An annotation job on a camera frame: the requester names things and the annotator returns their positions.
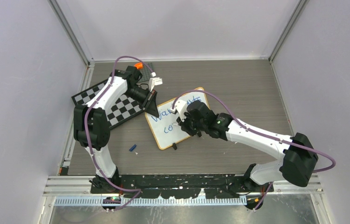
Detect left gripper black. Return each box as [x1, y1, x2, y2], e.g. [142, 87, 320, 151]
[124, 86, 160, 118]

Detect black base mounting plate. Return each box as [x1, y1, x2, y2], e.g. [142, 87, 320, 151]
[89, 174, 269, 199]

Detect grey studded baseplate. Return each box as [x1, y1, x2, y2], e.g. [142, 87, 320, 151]
[139, 66, 153, 83]

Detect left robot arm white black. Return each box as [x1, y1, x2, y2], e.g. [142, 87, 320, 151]
[73, 66, 160, 193]

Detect black white checkerboard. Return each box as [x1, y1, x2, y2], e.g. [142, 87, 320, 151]
[71, 80, 143, 130]

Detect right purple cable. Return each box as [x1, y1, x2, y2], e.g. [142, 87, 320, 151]
[172, 90, 337, 211]

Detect orange curved block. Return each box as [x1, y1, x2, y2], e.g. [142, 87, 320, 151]
[134, 63, 144, 70]

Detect yellow framed whiteboard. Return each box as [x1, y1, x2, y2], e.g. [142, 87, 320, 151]
[144, 87, 211, 151]

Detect purple cable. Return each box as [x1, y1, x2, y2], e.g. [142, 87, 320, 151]
[83, 56, 157, 211]
[172, 90, 337, 211]

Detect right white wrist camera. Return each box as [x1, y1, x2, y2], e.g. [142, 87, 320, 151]
[170, 99, 188, 121]

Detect aluminium frame rail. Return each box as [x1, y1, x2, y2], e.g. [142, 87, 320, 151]
[48, 0, 91, 67]

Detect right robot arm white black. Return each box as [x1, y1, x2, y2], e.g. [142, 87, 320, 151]
[170, 100, 318, 192]

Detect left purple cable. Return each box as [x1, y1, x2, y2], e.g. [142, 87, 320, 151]
[83, 56, 157, 211]

